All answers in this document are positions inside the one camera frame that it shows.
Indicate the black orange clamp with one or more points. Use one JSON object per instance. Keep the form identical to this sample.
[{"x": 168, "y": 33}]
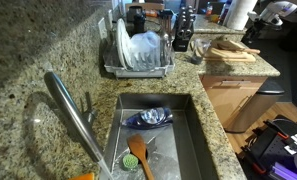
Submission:
[{"x": 267, "y": 148}]

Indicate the grey dish rack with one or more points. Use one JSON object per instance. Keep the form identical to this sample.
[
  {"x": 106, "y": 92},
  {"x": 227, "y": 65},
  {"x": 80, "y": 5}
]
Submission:
[{"x": 112, "y": 64}]

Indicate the clear glass cup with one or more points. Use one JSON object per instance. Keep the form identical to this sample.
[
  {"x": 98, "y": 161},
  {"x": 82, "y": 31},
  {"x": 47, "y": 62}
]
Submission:
[{"x": 199, "y": 48}]

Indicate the black coffee grinder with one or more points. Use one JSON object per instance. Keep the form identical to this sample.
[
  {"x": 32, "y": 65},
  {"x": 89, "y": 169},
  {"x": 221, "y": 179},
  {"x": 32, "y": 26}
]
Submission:
[{"x": 136, "y": 15}]

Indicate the large wooden cutting board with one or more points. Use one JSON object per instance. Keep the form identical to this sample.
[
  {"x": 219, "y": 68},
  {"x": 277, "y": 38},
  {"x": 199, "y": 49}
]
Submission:
[{"x": 250, "y": 57}]

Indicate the steel cabinet door handle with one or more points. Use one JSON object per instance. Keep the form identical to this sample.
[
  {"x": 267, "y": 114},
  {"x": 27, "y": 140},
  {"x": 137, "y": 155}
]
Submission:
[{"x": 241, "y": 104}]

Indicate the white blue red container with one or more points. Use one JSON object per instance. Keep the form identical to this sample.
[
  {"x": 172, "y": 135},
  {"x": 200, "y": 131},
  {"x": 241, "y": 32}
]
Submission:
[{"x": 209, "y": 9}]

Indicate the white plate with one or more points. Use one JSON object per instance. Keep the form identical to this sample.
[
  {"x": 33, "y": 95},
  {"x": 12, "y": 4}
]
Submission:
[{"x": 123, "y": 45}]

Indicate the clear plastic container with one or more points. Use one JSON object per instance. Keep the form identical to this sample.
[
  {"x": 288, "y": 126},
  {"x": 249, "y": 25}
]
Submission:
[{"x": 145, "y": 51}]

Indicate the black knife block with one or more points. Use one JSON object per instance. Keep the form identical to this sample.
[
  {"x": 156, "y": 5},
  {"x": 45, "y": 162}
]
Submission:
[{"x": 183, "y": 28}]

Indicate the blue dish wand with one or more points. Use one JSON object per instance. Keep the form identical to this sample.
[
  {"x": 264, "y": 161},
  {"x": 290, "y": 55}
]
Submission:
[{"x": 150, "y": 119}]

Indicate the steel kitchen faucet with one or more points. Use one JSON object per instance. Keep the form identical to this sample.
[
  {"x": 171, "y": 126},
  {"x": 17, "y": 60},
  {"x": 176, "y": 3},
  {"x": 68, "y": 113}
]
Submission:
[{"x": 79, "y": 124}]

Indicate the green round scrubber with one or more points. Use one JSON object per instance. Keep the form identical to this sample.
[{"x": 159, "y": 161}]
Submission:
[{"x": 130, "y": 162}]

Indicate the white paper towel roll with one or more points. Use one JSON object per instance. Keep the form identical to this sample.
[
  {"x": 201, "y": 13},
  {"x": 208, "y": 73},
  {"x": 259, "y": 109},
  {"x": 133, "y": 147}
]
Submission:
[{"x": 237, "y": 15}]

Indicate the steel trash can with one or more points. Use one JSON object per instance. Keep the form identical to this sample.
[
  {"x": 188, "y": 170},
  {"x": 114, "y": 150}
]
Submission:
[{"x": 264, "y": 98}]

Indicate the stainless steel sink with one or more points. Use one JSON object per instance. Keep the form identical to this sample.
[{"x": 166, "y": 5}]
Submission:
[{"x": 175, "y": 152}]

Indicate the small wooden cutting board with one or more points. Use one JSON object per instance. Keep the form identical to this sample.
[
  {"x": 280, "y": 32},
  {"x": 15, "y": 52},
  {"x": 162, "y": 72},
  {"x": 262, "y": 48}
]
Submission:
[{"x": 214, "y": 52}]

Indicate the orange sponge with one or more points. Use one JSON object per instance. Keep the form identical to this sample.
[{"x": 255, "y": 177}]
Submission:
[{"x": 88, "y": 176}]

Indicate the wooden spoon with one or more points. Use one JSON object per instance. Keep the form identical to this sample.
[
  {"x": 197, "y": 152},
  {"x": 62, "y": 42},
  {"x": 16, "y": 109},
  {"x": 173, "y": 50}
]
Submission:
[
  {"x": 137, "y": 146},
  {"x": 231, "y": 46}
]

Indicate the wooden spoon in sink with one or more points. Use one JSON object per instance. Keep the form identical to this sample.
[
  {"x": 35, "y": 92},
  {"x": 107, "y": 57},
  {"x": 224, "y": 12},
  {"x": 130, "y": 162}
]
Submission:
[{"x": 137, "y": 146}]

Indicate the steel drawer handle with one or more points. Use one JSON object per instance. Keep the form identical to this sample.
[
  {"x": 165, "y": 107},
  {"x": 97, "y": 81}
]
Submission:
[{"x": 235, "y": 82}]

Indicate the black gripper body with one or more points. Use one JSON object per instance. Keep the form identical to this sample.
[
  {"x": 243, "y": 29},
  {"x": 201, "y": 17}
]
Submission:
[{"x": 254, "y": 31}]

